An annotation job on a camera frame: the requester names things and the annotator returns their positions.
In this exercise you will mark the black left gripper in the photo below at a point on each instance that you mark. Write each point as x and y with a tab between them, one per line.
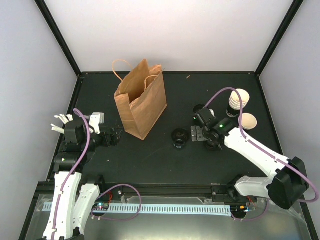
114	140

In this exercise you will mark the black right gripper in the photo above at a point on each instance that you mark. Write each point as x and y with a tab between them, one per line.
196	130

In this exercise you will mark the black cup with coffee beans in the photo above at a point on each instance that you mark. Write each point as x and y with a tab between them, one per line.
180	137

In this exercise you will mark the brown paper bag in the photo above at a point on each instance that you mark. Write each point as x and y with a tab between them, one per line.
140	98

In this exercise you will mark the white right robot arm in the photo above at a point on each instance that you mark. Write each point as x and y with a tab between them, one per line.
284	182

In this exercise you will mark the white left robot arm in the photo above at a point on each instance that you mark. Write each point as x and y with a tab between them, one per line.
73	200

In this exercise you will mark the stack of black paper cups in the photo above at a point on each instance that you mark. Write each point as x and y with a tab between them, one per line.
234	104

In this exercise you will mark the single black paper cup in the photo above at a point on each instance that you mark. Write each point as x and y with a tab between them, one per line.
248	121

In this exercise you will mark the left small circuit board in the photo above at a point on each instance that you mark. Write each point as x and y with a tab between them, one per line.
100	206

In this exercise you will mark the small circuit board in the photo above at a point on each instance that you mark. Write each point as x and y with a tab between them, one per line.
241	209
100	206

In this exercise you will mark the right small circuit board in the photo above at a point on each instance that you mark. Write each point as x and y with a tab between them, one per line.
241	209

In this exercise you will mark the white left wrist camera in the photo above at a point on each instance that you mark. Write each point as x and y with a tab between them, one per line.
95	120

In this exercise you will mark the white slotted cable duct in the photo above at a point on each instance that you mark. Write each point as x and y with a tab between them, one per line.
165	209

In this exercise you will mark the black front aluminium rail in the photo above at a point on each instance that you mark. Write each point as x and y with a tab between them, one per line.
158	190

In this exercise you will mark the black frame post left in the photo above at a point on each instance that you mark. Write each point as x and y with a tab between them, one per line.
47	15

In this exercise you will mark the black frame post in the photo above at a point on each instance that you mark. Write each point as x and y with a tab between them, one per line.
47	15
283	27

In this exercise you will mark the black frame post right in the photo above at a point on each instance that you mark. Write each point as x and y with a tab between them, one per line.
283	27

